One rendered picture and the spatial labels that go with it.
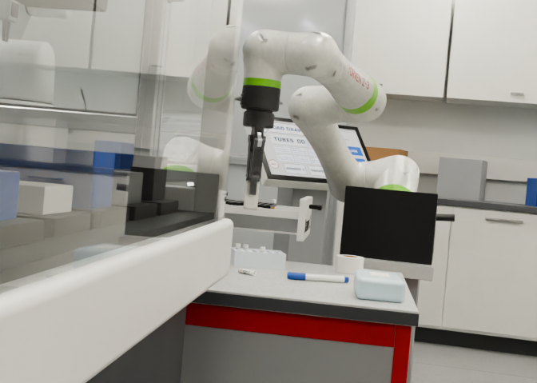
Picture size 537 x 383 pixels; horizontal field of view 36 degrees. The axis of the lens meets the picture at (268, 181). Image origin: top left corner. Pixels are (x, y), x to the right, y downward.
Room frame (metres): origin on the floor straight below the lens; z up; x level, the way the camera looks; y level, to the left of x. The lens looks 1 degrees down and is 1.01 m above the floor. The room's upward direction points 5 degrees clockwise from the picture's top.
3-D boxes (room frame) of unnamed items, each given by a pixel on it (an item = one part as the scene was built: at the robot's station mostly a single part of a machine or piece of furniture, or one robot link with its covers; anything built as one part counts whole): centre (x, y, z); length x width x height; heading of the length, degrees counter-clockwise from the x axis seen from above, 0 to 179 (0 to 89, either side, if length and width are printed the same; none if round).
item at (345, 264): (2.07, -0.22, 0.78); 0.07 x 0.07 x 0.04
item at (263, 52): (2.01, 0.03, 1.26); 0.13 x 0.11 x 0.14; 67
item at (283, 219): (2.32, 0.10, 0.86); 0.40 x 0.26 x 0.06; 84
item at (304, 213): (2.30, -0.11, 0.87); 0.29 x 0.02 x 0.11; 174
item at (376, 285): (1.70, -0.24, 0.78); 0.15 x 0.10 x 0.04; 177
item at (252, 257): (2.03, 0.01, 0.78); 0.12 x 0.08 x 0.04; 98
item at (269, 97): (2.01, 0.04, 1.16); 0.12 x 0.09 x 0.06; 98
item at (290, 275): (1.85, -0.13, 0.77); 0.14 x 0.02 x 0.02; 97
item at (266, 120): (2.01, 0.04, 1.09); 0.08 x 0.07 x 0.09; 8
